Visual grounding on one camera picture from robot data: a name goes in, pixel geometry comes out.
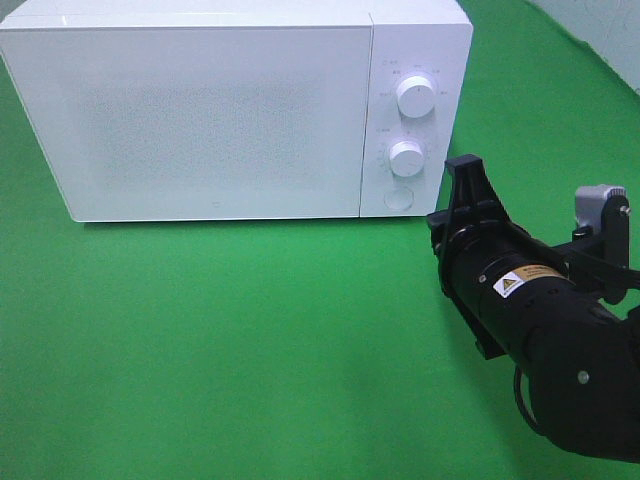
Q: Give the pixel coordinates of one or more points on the white microwave door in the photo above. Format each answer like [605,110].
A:
[197,123]

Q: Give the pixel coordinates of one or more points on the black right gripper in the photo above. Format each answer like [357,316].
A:
[515,301]

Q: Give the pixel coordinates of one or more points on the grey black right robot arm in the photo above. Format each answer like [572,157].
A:
[576,377]

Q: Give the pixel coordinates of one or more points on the round white door release button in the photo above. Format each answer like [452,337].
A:
[399,199]

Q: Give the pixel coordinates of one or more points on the green table cloth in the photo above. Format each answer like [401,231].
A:
[319,349]

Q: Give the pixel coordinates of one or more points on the white timer knob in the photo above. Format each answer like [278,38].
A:
[406,159]

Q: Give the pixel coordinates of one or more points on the upper white power knob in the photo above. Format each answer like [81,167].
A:
[416,96]

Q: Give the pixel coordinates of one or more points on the white microwave oven body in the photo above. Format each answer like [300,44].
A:
[407,38]

